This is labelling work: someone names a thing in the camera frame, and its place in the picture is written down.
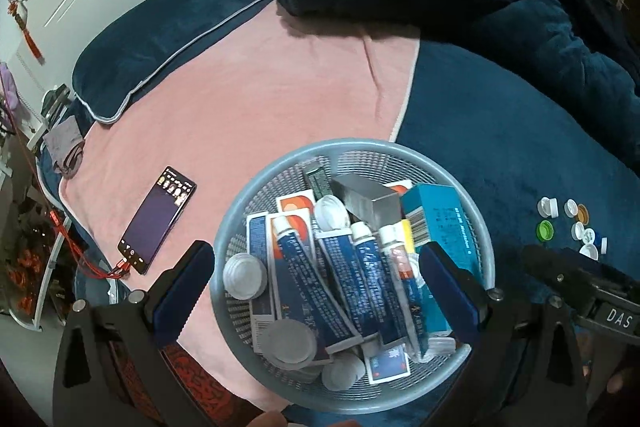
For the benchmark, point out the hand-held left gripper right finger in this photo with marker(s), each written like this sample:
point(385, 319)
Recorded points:
point(447, 292)

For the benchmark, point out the teal cardboard box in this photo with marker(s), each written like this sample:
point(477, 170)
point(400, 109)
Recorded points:
point(440, 217)

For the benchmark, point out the navy pillow with grey piping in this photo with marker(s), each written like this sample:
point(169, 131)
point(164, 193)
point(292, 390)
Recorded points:
point(165, 32)

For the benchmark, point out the grey-white round jar lid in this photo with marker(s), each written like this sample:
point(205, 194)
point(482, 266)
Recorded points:
point(289, 343)

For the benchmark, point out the small blue box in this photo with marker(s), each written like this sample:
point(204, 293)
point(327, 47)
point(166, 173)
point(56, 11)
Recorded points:
point(387, 362)

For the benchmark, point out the cluster of small bottle caps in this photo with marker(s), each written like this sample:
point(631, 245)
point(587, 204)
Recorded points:
point(547, 207)

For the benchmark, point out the orange and white box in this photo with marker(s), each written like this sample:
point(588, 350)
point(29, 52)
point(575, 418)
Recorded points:
point(295, 203)
point(397, 187)

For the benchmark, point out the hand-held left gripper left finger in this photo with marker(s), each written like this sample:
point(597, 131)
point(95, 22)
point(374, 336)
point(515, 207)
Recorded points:
point(185, 287)

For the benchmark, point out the blue and white box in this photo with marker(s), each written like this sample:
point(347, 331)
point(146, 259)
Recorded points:
point(257, 242)

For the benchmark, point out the red patterned cloth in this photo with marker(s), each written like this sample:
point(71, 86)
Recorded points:
point(200, 382)

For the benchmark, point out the dark green striped box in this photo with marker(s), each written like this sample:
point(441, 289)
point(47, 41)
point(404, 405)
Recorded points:
point(318, 181)

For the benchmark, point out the grey cloth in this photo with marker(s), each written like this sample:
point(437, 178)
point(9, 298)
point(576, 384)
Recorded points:
point(65, 147)

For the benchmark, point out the person's right hand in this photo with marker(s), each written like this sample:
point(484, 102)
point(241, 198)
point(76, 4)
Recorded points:
point(619, 382)

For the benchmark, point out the red tassel knot ornament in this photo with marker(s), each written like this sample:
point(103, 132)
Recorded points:
point(22, 24)

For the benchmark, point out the white open jar cap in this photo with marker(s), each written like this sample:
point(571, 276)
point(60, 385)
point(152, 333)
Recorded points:
point(331, 213)

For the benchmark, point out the white metal rack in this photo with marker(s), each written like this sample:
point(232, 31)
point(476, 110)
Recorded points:
point(45, 277)

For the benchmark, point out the large blue and white tube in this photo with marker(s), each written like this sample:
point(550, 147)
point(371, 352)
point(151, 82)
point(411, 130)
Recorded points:
point(300, 277)

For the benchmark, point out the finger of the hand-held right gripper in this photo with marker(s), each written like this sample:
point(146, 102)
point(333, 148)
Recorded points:
point(550, 267)

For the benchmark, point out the silver cardboard box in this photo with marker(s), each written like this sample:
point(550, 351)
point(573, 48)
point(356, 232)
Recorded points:
point(367, 202)

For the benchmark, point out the person's leg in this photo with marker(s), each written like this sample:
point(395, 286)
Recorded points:
point(270, 419)

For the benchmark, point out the white tube with red print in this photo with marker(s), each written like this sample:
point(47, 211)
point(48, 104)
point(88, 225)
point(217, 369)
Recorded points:
point(400, 257)

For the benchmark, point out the black smartphone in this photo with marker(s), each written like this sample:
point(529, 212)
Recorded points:
point(157, 219)

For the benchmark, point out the blue-grey plastic mesh basket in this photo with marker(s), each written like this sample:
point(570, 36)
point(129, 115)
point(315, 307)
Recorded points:
point(350, 146)

